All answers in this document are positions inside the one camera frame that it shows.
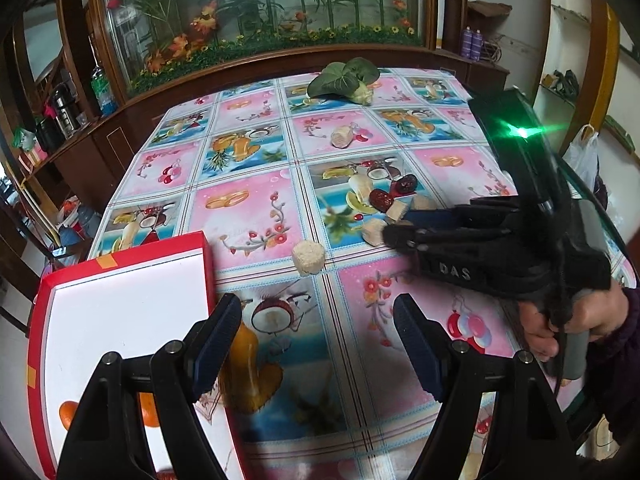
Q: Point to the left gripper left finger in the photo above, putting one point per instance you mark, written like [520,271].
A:
[107,440]

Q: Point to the white plastic bag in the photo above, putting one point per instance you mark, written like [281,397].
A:
[583,157]

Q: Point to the dark red jujube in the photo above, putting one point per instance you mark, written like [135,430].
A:
[380,200]
[404,186]

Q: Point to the glass plant display cabinet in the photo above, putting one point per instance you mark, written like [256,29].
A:
[151,42]

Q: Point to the green plastic bottle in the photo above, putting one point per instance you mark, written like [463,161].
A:
[103,92]

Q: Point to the purple bottles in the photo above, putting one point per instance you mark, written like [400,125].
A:
[471,44]

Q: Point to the cube beige yam piece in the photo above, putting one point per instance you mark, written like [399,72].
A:
[422,203]

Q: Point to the person's right hand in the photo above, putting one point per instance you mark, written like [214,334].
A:
[599,313]

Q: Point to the green leafy vegetable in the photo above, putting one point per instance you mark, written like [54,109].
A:
[349,80]

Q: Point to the colourful patterned tablecloth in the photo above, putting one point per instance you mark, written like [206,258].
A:
[318,385]

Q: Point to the large beige yam chunk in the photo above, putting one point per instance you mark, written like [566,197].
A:
[309,257]

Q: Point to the red white tray box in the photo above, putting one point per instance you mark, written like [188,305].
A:
[130,302]

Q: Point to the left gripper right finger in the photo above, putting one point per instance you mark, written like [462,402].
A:
[528,437]

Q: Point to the orange tangerine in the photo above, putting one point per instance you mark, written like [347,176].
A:
[148,410]
[67,412]

